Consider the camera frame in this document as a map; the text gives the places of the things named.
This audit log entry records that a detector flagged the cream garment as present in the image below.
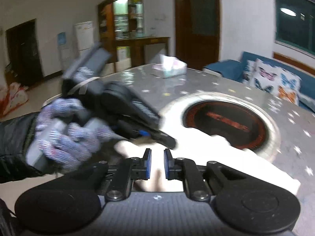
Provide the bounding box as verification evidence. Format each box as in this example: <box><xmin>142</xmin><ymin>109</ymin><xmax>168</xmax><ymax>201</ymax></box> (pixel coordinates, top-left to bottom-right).
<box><xmin>113</xmin><ymin>124</ymin><xmax>302</xmax><ymax>197</ymax></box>

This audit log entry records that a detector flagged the left forearm black sleeve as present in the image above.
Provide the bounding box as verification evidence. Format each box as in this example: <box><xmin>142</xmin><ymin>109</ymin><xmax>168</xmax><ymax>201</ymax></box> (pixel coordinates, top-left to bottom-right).
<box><xmin>0</xmin><ymin>112</ymin><xmax>44</xmax><ymax>184</ymax></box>

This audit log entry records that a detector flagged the left gloved hand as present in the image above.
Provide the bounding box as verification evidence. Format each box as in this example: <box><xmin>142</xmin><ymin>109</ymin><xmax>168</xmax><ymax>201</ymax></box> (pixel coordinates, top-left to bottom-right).
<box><xmin>34</xmin><ymin>98</ymin><xmax>116</xmax><ymax>172</ymax></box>

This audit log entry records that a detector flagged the grey star tablecloth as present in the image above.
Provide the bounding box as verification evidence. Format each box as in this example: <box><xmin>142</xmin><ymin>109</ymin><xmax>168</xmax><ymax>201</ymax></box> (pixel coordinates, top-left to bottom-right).
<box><xmin>42</xmin><ymin>63</ymin><xmax>315</xmax><ymax>236</ymax></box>

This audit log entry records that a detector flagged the tissue box with pink pack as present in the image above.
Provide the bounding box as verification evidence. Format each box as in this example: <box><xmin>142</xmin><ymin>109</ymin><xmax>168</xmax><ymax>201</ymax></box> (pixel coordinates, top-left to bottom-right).
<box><xmin>152</xmin><ymin>54</ymin><xmax>187</xmax><ymax>79</ymax></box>

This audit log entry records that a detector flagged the wooden side table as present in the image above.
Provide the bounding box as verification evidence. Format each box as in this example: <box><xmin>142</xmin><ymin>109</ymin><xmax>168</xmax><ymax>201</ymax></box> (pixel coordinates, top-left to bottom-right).
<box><xmin>113</xmin><ymin>37</ymin><xmax>170</xmax><ymax>68</ymax></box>

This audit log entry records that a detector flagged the round induction cooktop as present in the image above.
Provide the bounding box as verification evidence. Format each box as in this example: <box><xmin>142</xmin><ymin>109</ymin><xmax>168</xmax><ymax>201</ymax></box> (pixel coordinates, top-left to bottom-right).
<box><xmin>160</xmin><ymin>92</ymin><xmax>281</xmax><ymax>161</ymax></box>

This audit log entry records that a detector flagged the white refrigerator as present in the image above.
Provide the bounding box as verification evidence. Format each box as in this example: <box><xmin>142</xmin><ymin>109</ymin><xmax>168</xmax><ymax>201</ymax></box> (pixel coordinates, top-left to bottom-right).
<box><xmin>74</xmin><ymin>21</ymin><xmax>94</xmax><ymax>57</ymax></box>

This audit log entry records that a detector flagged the wooden display cabinet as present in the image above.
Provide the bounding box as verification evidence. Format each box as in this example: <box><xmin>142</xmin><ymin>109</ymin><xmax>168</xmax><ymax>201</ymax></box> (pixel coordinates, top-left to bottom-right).
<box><xmin>98</xmin><ymin>0</ymin><xmax>144</xmax><ymax>63</ymax></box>

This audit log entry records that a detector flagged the blue sofa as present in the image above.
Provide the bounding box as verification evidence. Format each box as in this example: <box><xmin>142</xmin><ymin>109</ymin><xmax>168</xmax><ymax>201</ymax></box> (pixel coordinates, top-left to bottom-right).
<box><xmin>203</xmin><ymin>52</ymin><xmax>314</xmax><ymax>113</ymax></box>

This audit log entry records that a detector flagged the dark wooden door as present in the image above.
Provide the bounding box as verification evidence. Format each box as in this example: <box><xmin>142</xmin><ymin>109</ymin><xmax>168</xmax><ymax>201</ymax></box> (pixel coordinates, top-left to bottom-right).
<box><xmin>175</xmin><ymin>0</ymin><xmax>220</xmax><ymax>70</ymax></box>

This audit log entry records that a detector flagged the butterfly print pillow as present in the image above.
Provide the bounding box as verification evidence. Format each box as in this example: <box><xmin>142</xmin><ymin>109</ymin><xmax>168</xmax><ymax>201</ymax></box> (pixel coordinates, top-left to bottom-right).
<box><xmin>243</xmin><ymin>59</ymin><xmax>301</xmax><ymax>105</ymax></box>

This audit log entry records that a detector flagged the dark window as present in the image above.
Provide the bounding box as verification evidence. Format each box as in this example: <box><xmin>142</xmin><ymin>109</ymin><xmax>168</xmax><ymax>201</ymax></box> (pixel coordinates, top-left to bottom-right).
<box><xmin>275</xmin><ymin>0</ymin><xmax>314</xmax><ymax>54</ymax></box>

